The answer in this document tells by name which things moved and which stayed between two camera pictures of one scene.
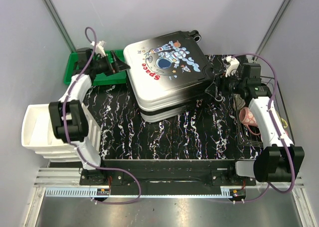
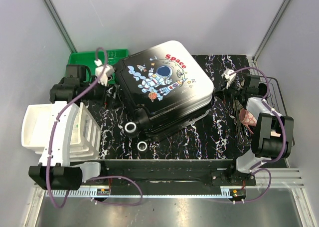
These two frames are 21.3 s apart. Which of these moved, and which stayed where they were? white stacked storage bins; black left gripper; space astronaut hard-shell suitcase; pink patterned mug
Moved: space astronaut hard-shell suitcase; black left gripper
Stayed: white stacked storage bins; pink patterned mug
